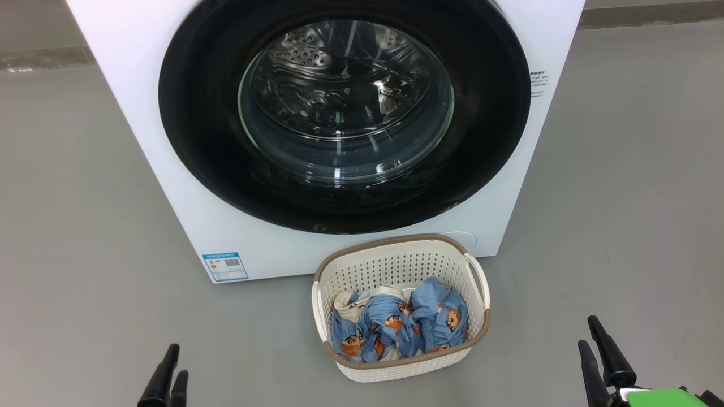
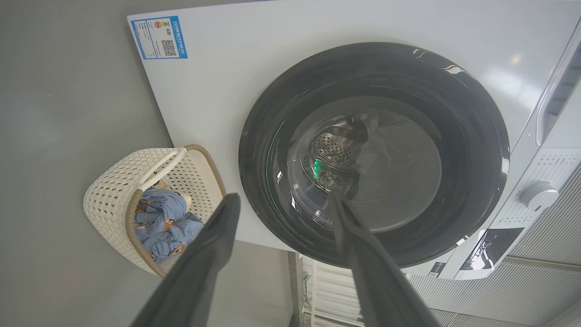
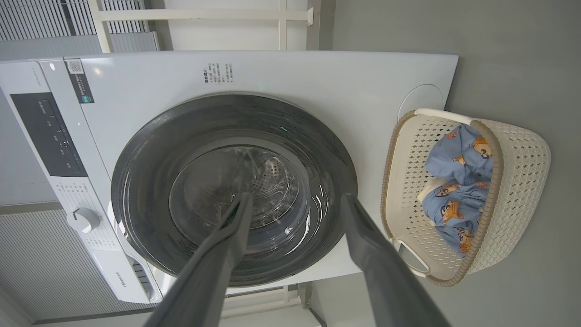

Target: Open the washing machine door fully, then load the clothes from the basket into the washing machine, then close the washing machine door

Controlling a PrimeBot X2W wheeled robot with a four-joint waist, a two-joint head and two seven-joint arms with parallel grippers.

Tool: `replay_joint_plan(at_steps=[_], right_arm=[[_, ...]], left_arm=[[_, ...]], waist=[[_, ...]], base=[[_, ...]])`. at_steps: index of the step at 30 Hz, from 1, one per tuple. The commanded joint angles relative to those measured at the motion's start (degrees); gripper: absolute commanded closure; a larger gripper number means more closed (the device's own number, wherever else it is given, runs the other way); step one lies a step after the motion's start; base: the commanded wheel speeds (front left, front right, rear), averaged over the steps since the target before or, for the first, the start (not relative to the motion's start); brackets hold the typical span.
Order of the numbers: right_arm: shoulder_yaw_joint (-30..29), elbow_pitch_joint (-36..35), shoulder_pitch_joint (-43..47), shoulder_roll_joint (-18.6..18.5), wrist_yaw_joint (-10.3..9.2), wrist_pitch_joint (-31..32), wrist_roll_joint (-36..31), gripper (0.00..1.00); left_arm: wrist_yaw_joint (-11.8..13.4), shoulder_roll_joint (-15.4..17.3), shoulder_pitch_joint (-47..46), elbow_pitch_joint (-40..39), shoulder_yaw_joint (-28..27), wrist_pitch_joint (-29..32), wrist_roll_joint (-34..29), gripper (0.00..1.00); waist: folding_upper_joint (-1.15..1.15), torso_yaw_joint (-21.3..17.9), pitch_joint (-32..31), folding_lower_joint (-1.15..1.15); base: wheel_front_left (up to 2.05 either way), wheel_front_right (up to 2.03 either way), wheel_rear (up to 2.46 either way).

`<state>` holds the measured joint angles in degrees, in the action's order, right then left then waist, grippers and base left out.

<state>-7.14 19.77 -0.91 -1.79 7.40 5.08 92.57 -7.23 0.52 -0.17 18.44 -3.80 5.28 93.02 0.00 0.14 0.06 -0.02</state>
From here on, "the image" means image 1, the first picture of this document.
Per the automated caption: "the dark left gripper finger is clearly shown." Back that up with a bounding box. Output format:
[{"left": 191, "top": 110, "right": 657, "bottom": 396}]
[
  {"left": 137, "top": 344, "right": 180, "bottom": 407},
  {"left": 170, "top": 370, "right": 189, "bottom": 407}
]

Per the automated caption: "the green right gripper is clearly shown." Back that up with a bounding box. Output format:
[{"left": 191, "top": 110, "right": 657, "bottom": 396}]
[{"left": 578, "top": 315, "right": 724, "bottom": 407}]

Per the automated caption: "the blue cartoon print garment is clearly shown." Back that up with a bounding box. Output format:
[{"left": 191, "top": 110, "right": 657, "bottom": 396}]
[
  {"left": 331, "top": 287, "right": 422, "bottom": 363},
  {"left": 410, "top": 277, "right": 469, "bottom": 352}
]

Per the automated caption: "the black round glass washer door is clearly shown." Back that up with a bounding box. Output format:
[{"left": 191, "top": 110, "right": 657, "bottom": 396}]
[{"left": 158, "top": 0, "right": 532, "bottom": 235}]

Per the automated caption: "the white front-load washing machine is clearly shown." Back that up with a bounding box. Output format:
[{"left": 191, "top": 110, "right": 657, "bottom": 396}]
[{"left": 65, "top": 0, "right": 586, "bottom": 284}]

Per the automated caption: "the stainless steel washing machine drum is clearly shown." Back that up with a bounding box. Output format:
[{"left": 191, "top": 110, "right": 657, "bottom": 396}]
[{"left": 243, "top": 20, "right": 453, "bottom": 181}]

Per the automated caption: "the blue energy label sticker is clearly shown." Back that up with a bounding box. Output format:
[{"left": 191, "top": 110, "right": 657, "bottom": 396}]
[{"left": 202, "top": 252, "right": 249, "bottom": 283}]

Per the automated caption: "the round drain filter cover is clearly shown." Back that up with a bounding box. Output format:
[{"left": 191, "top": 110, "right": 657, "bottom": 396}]
[{"left": 441, "top": 231, "right": 477, "bottom": 249}]

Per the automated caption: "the cream perforated plastic laundry basket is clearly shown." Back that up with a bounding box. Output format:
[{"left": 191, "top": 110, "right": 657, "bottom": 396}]
[{"left": 311, "top": 233, "right": 492, "bottom": 383}]

